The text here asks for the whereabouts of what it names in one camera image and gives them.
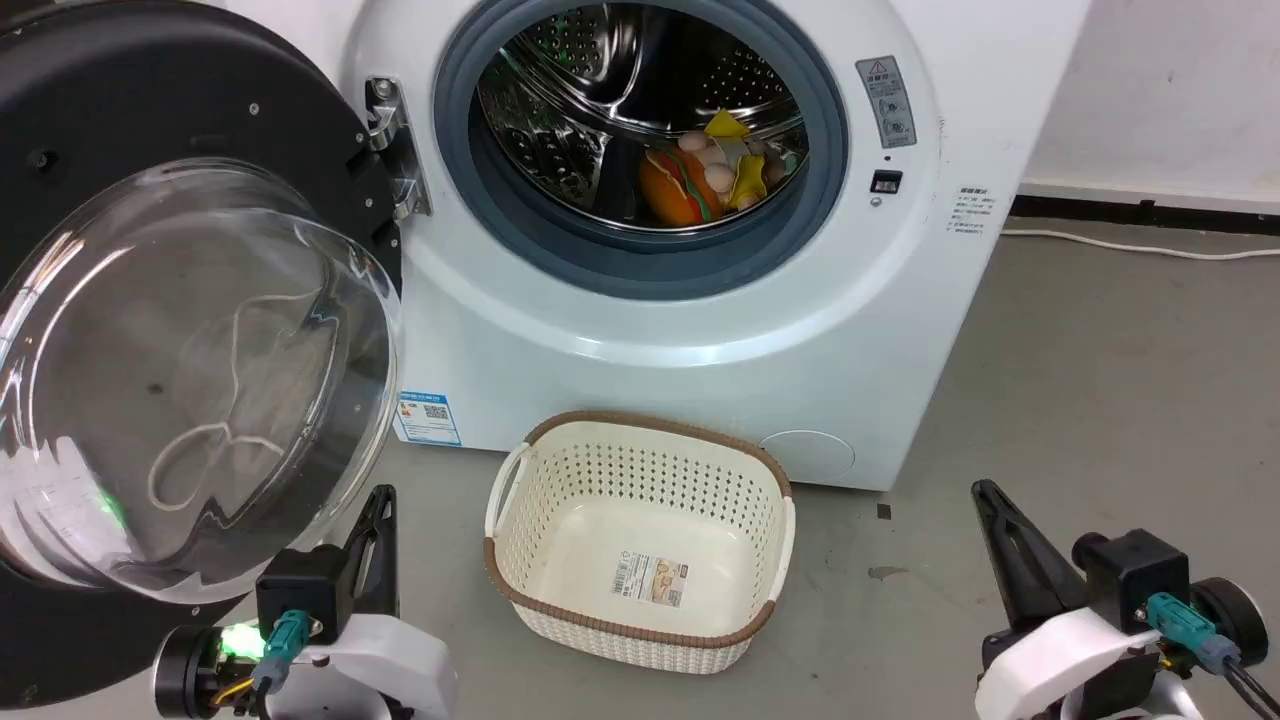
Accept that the white front-load washing machine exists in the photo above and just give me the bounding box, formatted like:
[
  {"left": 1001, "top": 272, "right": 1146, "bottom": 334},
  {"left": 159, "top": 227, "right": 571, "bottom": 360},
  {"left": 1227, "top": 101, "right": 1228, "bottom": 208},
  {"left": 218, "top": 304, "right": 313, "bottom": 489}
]
[{"left": 225, "top": 0, "right": 1093, "bottom": 493}]

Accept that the white floor cable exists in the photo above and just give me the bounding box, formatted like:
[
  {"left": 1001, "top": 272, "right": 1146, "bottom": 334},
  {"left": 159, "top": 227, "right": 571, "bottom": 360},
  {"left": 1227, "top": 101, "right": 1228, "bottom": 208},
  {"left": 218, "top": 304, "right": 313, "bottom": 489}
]
[{"left": 1000, "top": 228, "right": 1280, "bottom": 263}]

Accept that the teal left cable connector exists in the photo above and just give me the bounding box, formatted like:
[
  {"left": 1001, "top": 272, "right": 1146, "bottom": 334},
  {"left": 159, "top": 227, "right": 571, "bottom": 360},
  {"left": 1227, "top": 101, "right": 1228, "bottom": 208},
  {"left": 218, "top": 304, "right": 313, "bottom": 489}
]
[{"left": 252, "top": 610, "right": 313, "bottom": 693}]

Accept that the black washer door, glass bowl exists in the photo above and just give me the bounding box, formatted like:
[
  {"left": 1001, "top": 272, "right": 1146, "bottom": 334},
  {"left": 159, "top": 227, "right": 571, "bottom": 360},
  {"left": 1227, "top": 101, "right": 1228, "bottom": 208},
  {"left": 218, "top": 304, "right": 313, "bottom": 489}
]
[{"left": 0, "top": 0, "right": 406, "bottom": 711}]

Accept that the round white filter cover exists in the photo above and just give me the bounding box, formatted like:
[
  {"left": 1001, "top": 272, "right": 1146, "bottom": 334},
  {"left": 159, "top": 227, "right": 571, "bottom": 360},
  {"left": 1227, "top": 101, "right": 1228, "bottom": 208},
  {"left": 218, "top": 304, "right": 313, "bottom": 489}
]
[{"left": 757, "top": 430, "right": 857, "bottom": 486}]

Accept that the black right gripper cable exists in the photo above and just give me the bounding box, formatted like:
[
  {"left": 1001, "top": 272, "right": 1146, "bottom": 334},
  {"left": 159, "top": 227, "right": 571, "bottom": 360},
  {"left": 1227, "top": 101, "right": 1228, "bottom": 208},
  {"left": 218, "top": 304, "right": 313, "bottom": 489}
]
[{"left": 1222, "top": 660, "right": 1280, "bottom": 720}]

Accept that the blue energy label sticker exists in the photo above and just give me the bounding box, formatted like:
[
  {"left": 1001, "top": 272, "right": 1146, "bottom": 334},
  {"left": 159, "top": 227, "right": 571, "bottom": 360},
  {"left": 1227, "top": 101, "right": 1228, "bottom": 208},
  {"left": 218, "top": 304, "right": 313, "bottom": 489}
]
[{"left": 397, "top": 390, "right": 463, "bottom": 448}]

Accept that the grey warning sticker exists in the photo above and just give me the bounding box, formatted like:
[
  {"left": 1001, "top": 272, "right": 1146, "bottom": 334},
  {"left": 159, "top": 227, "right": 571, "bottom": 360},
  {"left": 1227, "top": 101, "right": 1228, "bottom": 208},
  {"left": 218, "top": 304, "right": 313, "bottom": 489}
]
[{"left": 855, "top": 55, "right": 918, "bottom": 151}]

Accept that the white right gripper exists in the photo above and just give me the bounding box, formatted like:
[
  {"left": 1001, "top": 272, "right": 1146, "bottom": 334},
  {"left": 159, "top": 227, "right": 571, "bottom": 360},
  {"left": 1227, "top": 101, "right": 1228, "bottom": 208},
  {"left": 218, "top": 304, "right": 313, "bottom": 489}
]
[{"left": 972, "top": 480, "right": 1166, "bottom": 720}]

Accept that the black baseboard strip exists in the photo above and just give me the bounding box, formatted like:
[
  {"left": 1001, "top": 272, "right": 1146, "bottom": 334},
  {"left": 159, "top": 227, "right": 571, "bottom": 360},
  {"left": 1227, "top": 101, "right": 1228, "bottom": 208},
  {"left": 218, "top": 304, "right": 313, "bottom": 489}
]
[{"left": 1010, "top": 193, "right": 1280, "bottom": 238}]

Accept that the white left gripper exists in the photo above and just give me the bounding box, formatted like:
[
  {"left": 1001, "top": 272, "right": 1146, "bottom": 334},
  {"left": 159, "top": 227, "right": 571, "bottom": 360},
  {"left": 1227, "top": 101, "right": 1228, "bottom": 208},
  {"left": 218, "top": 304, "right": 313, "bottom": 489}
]
[{"left": 265, "top": 485, "right": 461, "bottom": 720}]

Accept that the teal cable connector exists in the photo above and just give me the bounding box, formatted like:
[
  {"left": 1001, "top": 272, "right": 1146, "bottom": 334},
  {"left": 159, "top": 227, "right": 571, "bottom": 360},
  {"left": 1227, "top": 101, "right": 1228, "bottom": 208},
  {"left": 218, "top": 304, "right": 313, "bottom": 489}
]
[
  {"left": 252, "top": 610, "right": 313, "bottom": 693},
  {"left": 1147, "top": 592, "right": 1243, "bottom": 675}
]

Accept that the cream laundry basket, brown rim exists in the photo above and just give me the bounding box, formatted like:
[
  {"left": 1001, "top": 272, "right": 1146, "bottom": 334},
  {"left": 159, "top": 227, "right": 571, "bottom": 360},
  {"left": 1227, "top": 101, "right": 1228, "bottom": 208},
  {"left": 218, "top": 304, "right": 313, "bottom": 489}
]
[{"left": 483, "top": 410, "right": 797, "bottom": 676}]

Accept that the teal right cable connector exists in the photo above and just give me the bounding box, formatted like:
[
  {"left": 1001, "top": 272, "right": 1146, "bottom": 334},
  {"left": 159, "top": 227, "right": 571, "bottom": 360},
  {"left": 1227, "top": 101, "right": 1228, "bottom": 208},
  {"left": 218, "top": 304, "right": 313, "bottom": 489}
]
[{"left": 1147, "top": 592, "right": 1243, "bottom": 675}]

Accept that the paper product label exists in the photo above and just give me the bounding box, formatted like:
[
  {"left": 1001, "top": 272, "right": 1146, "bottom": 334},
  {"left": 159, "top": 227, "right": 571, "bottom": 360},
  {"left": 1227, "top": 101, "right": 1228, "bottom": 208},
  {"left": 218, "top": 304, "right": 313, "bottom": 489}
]
[{"left": 612, "top": 552, "right": 693, "bottom": 609}]

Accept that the yellow and cream plush doll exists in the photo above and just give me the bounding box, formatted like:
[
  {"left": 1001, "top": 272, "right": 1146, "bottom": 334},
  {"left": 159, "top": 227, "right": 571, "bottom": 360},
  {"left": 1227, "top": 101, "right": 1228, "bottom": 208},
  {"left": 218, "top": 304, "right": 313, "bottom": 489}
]
[{"left": 678, "top": 108, "right": 801, "bottom": 213}]

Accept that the burger plush toy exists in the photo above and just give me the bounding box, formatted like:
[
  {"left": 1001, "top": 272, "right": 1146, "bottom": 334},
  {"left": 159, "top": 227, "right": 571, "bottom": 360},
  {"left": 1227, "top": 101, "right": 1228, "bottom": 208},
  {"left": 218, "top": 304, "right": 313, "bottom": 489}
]
[{"left": 640, "top": 148, "right": 723, "bottom": 229}]

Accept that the stainless steel washer drum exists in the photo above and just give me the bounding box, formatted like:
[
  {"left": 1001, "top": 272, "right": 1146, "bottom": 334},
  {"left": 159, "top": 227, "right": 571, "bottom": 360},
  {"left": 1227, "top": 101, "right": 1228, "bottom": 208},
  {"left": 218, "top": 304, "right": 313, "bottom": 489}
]
[{"left": 478, "top": 0, "right": 809, "bottom": 233}]

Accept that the metal door hinge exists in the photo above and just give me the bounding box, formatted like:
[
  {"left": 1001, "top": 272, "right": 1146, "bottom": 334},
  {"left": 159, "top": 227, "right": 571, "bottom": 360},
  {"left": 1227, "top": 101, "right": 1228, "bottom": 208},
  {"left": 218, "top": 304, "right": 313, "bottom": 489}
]
[{"left": 365, "top": 75, "right": 433, "bottom": 221}]

